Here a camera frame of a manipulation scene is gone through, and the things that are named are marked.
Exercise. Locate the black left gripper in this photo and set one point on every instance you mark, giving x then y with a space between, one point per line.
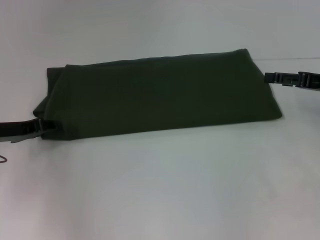
20 130

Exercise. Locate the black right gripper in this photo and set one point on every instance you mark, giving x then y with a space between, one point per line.
310 80

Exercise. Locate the dark green shirt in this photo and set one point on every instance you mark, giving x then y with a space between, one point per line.
162 100

